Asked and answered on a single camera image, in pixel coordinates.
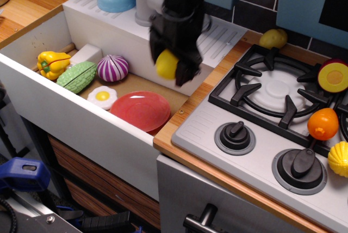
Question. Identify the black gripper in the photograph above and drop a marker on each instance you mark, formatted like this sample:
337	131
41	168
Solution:
179	35

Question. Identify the yellow toy lemon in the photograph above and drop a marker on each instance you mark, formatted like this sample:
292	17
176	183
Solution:
166	65

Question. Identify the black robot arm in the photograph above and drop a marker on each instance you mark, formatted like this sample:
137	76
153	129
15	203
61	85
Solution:
182	8

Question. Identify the red plastic plate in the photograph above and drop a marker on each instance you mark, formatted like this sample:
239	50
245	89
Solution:
145	110

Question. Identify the purple striped toy onion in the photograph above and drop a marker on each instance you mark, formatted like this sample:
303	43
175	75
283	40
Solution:
112	68

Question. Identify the toy fried egg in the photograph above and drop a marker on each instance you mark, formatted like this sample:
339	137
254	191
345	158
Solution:
103	97

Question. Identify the white sponge block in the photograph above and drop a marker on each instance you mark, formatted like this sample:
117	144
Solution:
88	53

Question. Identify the white toy sink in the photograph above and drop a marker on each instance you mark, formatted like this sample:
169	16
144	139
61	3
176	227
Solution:
117	146

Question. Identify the yellow toy potato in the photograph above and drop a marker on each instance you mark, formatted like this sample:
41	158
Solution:
273	38

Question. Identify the green toy bitter gourd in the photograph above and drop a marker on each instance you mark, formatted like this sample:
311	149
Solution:
78	77

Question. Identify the left black stove knob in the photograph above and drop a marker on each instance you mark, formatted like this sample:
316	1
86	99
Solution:
235	138

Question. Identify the black stove knob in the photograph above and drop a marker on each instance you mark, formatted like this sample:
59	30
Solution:
299	171
235	138

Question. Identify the white burner cap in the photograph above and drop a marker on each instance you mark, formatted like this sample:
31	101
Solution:
275	86

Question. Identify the grey toy stove top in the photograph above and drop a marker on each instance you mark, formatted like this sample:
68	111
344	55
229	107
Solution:
328	208

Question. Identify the yellow toy bell pepper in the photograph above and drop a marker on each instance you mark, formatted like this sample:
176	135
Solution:
52	64

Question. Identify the halved purple toy fruit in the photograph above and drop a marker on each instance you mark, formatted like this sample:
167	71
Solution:
332	76

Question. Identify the black stove grate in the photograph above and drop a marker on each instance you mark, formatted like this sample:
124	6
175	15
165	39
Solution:
231	94

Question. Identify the orange toy fruit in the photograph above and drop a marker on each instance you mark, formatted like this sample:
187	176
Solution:
323	124

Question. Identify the right black stove knob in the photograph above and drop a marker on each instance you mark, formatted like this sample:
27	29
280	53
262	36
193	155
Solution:
299	171

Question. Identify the yellow toy corn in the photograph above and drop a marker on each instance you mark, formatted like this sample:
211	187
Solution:
337	159

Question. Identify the blue plastic clamp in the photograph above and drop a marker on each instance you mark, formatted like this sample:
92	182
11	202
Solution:
25	175

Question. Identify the metal oven door handle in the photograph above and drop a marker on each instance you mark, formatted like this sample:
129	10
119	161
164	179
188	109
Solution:
203	223

